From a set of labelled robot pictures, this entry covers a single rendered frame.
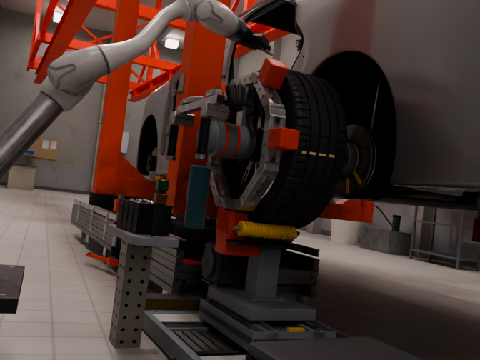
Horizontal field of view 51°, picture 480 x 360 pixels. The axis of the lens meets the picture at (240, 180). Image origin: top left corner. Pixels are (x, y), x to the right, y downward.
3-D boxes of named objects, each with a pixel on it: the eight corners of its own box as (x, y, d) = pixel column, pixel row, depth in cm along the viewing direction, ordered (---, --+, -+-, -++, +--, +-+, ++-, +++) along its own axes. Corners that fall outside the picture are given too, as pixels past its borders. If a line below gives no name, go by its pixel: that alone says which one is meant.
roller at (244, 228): (301, 241, 201) (303, 227, 201) (236, 236, 188) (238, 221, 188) (293, 240, 206) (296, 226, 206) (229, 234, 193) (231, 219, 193)
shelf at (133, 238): (178, 248, 181) (179, 239, 182) (132, 245, 174) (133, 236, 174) (145, 233, 220) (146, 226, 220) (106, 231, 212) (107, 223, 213)
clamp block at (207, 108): (228, 119, 180) (229, 105, 180) (204, 115, 176) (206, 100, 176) (222, 121, 185) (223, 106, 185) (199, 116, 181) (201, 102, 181)
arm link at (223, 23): (244, 18, 189) (225, 4, 196) (218, 1, 176) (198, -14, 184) (228, 43, 192) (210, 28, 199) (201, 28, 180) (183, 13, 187)
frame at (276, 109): (274, 216, 181) (291, 67, 183) (258, 213, 178) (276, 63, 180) (213, 205, 229) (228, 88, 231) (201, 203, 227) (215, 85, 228)
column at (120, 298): (139, 347, 196) (153, 240, 197) (114, 348, 192) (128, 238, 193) (133, 339, 205) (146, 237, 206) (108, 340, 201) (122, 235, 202)
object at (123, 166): (175, 201, 435) (180, 162, 436) (114, 195, 412) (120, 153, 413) (168, 200, 450) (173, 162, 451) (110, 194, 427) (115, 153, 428)
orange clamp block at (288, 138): (284, 151, 182) (298, 150, 174) (266, 148, 179) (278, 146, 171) (286, 132, 182) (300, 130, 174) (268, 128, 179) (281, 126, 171)
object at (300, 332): (333, 353, 191) (336, 328, 191) (251, 356, 175) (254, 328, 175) (268, 318, 235) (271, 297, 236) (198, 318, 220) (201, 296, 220)
